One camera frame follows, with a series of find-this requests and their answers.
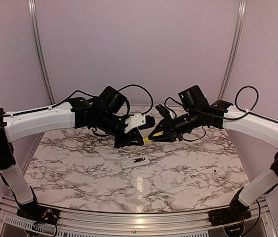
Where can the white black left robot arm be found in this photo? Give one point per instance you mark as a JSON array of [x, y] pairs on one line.
[[98, 112]]

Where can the yellow handled screwdriver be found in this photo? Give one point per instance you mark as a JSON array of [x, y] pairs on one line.
[[152, 138]]

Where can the aluminium front frame rail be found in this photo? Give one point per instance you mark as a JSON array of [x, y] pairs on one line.
[[82, 223]]

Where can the aluminium corner post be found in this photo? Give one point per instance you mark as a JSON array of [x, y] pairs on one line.
[[234, 48], [38, 46]]

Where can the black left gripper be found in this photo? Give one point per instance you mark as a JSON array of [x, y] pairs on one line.
[[127, 140]]

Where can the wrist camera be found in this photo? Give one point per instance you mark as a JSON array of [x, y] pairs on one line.
[[164, 112], [139, 121]]

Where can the aluminium left corner post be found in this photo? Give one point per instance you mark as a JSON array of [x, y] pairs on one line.
[[38, 46]]

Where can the white remote control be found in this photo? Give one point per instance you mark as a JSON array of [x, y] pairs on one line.
[[134, 162]]

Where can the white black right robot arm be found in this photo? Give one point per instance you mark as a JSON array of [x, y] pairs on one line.
[[255, 137]]

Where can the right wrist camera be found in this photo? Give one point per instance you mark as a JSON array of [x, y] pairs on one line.
[[164, 112]]

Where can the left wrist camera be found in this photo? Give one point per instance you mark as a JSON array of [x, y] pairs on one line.
[[139, 121]]

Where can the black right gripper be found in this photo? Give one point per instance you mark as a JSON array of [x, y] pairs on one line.
[[169, 136]]

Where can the aluminium right corner post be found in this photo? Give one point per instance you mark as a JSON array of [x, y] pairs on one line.
[[234, 48]]

